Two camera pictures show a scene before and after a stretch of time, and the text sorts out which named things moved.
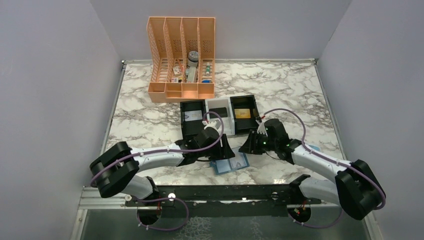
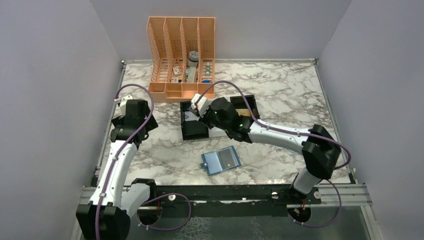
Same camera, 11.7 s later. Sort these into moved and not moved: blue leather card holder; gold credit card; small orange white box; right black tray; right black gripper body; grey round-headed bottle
Moved: blue leather card holder; right black gripper body
Not moved: grey round-headed bottle; right black tray; small orange white box; gold credit card
